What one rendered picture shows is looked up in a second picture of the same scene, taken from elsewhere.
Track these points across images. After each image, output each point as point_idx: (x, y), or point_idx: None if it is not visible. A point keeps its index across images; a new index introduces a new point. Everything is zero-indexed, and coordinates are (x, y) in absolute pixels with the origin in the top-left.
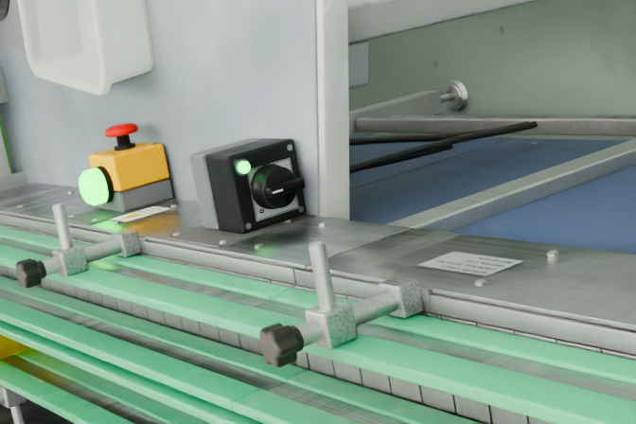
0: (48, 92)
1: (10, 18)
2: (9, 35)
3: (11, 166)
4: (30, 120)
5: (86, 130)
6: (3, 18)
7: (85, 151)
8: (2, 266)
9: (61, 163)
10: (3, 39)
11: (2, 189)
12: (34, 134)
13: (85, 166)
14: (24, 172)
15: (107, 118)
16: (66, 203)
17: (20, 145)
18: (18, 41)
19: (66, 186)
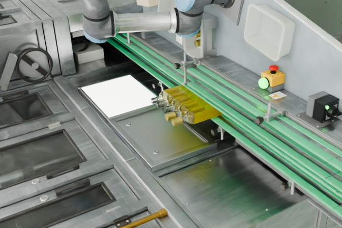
0: (237, 35)
1: (230, 9)
2: (227, 13)
3: (213, 47)
4: (225, 37)
5: (251, 53)
6: (226, 8)
7: (248, 58)
8: None
9: (235, 55)
10: (223, 12)
11: (209, 54)
12: (225, 41)
13: (246, 61)
14: (216, 49)
15: (262, 55)
16: (244, 76)
17: (217, 41)
18: (230, 17)
19: (236, 63)
